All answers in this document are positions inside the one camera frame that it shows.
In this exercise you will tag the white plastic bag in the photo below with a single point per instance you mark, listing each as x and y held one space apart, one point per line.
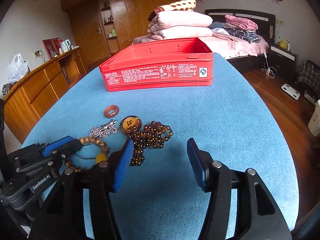
18 68

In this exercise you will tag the yellow oval pendant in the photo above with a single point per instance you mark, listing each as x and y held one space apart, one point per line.
130 121

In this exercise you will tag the blue table cloth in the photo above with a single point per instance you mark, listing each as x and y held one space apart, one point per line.
160 199

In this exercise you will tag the purple silver chain brooch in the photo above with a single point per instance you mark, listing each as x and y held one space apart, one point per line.
105 130

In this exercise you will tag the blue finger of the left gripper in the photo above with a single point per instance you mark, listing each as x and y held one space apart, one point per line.
48 148
69 148

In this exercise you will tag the wooden sideboard cabinet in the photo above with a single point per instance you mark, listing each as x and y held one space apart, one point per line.
34 95

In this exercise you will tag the spotted folded blanket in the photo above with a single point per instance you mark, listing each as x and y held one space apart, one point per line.
182 5

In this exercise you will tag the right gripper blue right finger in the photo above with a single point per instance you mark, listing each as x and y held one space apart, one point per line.
199 163

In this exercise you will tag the wooden wardrobe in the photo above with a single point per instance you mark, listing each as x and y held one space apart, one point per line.
104 27

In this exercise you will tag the yellow pikachu plush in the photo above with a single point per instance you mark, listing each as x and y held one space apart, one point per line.
284 44

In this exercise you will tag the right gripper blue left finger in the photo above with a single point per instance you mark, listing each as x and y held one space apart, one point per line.
122 165

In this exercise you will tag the white electric kettle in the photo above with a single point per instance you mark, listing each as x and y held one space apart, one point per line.
65 45

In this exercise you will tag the bed with pink cover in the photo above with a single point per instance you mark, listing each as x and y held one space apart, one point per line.
221 42

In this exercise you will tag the folded pink quilt stack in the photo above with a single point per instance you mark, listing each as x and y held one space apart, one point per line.
179 24

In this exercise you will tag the wooden bead bracelet amber bead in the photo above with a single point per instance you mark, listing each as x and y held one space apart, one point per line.
94 150

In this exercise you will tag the plaid bag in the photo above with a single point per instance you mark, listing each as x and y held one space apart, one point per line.
309 75

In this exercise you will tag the red picture frame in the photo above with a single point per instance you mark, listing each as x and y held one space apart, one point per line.
52 47

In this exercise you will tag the red metal tin box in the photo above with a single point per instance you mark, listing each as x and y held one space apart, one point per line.
178 62

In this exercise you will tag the white bathroom scale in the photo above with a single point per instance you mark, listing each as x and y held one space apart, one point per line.
291 91

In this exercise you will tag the white appliance on floor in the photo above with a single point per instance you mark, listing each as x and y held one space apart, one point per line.
314 123

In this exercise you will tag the folded clothes pile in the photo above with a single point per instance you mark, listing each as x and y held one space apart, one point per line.
242 28

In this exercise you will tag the dark bedside table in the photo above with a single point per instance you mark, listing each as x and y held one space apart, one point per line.
283 61

